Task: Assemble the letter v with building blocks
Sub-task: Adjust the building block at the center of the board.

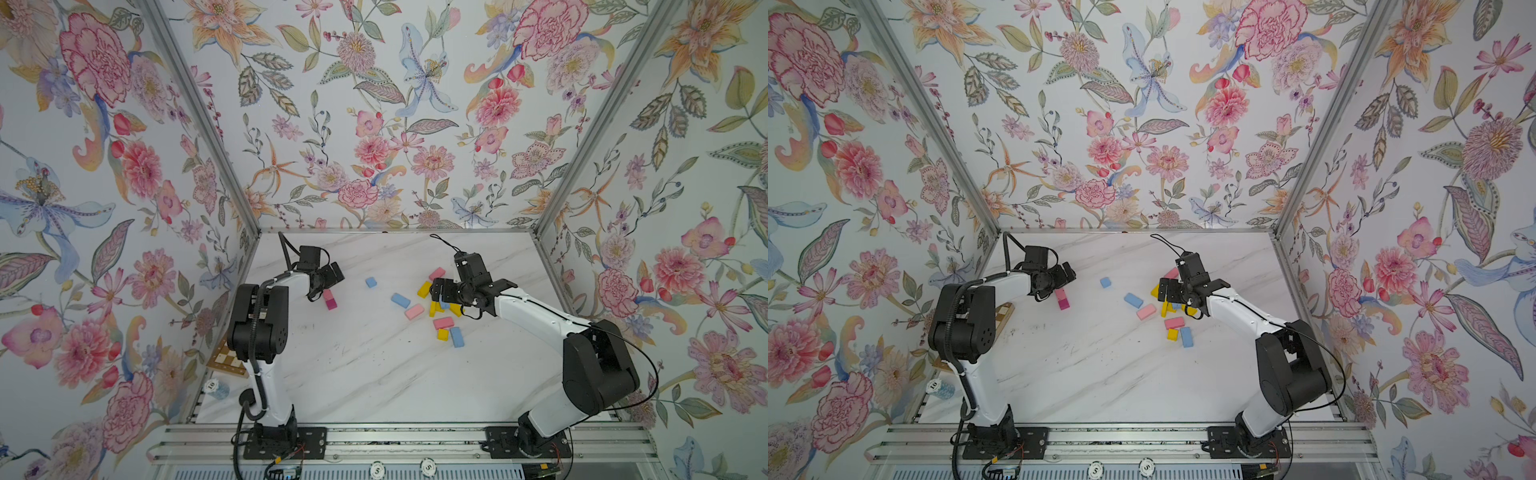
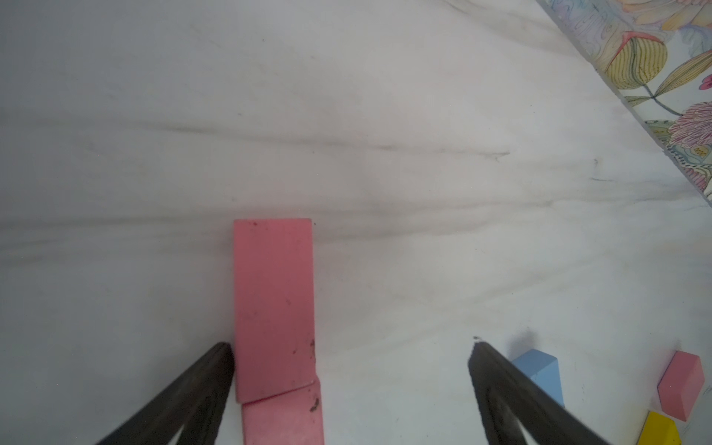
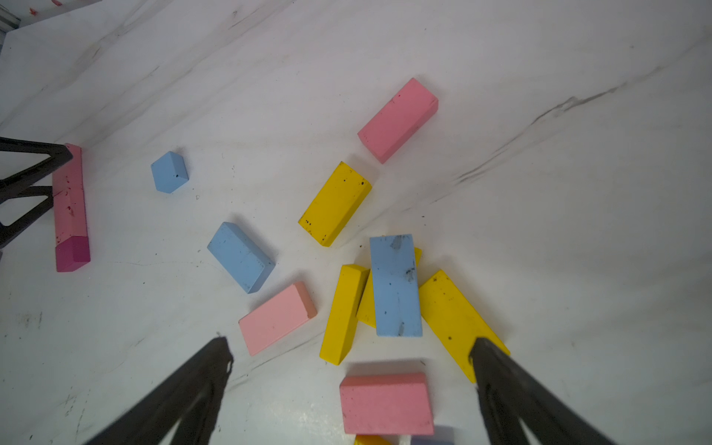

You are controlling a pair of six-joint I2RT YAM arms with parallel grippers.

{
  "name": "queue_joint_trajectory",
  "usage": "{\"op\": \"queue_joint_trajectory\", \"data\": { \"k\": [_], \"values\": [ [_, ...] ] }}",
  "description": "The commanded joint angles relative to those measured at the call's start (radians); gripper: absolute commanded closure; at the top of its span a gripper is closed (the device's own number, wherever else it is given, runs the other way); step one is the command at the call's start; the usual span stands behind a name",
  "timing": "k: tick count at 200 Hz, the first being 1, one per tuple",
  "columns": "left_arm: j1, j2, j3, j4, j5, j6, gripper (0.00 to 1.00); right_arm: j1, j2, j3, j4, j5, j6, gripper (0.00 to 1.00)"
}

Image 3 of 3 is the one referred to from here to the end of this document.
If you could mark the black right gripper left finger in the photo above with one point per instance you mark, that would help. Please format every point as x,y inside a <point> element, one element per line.
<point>186,404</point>

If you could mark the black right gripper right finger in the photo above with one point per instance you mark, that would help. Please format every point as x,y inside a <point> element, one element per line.
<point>510,398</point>

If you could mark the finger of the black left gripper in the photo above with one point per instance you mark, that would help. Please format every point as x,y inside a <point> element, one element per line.
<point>23,183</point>

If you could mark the magenta small cube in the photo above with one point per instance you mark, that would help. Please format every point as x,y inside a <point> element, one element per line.
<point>72,254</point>

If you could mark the light pink block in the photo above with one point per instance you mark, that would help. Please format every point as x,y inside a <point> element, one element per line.
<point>276,318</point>

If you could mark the small blue cube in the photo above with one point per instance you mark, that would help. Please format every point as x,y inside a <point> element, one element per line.
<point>169,172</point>

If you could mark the pink rectangular block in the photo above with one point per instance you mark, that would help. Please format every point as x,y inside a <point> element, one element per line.
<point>398,120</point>

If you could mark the yellow angled block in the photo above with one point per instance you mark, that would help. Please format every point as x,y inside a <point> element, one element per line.
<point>454,321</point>

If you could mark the blue block on yellow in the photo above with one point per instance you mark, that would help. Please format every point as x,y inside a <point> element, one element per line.
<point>395,284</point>

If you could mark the light blue long block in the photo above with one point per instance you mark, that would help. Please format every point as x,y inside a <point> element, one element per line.
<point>241,257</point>

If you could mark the small yellow cube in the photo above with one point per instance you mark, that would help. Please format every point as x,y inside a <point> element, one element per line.
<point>371,440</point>

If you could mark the yellow upright block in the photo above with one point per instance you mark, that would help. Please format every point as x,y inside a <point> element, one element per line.
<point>342,321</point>

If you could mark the yellow rectangular block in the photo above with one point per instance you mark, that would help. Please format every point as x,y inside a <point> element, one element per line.
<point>336,202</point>

